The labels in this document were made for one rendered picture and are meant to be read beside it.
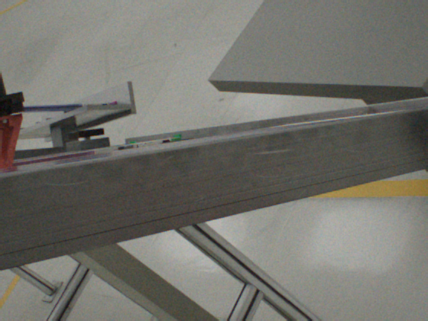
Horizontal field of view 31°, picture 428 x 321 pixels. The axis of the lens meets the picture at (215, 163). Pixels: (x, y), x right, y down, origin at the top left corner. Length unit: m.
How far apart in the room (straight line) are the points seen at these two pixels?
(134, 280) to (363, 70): 0.68
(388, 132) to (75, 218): 0.34
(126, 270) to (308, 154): 0.97
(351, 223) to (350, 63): 0.77
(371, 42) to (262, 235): 1.02
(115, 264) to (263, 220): 0.74
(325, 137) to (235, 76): 0.84
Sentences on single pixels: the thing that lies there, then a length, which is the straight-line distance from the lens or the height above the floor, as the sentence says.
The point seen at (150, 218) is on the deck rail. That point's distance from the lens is 0.57.
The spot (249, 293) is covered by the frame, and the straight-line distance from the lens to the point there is 1.55.
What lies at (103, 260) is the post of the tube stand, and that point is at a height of 0.54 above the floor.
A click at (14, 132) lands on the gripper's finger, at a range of 1.03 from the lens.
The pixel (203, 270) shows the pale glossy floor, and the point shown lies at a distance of 2.29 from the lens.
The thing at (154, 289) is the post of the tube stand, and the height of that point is 0.40.
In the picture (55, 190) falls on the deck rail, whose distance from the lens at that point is 0.53.
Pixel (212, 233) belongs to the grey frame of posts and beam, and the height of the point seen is 0.46.
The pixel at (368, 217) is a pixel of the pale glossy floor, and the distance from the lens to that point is 1.96.
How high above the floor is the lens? 1.25
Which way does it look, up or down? 29 degrees down
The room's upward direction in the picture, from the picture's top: 48 degrees counter-clockwise
